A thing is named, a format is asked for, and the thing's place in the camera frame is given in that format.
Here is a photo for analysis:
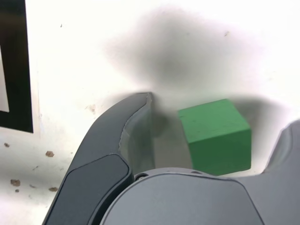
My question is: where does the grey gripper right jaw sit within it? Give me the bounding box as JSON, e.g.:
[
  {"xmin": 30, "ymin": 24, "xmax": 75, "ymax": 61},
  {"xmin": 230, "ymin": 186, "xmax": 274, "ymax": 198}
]
[{"xmin": 100, "ymin": 119, "xmax": 300, "ymax": 225}]

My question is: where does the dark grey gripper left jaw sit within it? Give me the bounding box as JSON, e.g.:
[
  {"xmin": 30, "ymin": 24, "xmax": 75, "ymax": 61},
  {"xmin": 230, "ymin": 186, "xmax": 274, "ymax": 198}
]
[{"xmin": 43, "ymin": 91, "xmax": 156, "ymax": 225}]

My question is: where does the green cube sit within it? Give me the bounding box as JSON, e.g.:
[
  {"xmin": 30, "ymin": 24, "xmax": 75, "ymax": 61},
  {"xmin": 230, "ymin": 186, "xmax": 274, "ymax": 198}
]
[{"xmin": 177, "ymin": 98, "xmax": 252, "ymax": 176}]

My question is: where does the black tape square outline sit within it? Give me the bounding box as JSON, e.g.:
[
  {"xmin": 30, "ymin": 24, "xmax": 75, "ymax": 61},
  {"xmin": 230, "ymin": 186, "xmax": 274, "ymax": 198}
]
[{"xmin": 0, "ymin": 0, "xmax": 34, "ymax": 134}]

